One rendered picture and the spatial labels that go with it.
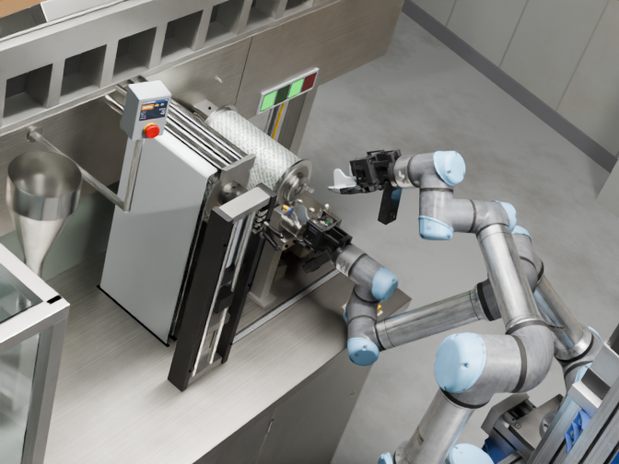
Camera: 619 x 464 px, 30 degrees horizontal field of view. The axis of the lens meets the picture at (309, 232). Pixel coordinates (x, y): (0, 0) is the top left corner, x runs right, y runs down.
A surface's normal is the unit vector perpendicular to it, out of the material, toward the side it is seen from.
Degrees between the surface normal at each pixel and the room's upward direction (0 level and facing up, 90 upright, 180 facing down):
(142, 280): 90
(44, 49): 90
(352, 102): 0
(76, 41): 90
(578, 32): 90
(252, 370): 0
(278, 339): 0
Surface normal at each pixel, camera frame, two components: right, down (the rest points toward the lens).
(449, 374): -0.91, -0.15
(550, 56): -0.73, 0.29
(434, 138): 0.25, -0.73
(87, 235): 0.74, 0.56
